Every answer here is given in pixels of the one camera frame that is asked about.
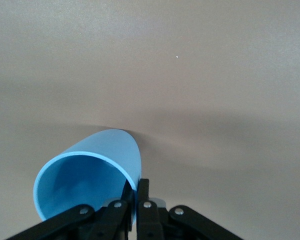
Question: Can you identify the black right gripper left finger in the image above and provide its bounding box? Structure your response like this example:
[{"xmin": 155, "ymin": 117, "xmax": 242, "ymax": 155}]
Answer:
[{"xmin": 4, "ymin": 179, "xmax": 136, "ymax": 240}]

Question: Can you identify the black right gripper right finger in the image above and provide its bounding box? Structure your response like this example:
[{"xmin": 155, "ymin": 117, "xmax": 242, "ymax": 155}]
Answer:
[{"xmin": 135, "ymin": 178, "xmax": 244, "ymax": 240}]

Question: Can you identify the blue plastic cup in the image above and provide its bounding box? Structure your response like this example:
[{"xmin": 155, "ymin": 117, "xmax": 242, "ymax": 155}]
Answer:
[{"xmin": 32, "ymin": 128, "xmax": 143, "ymax": 223}]

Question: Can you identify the brown table cloth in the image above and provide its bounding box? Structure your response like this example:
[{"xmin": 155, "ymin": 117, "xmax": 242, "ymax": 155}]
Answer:
[{"xmin": 0, "ymin": 0, "xmax": 300, "ymax": 240}]

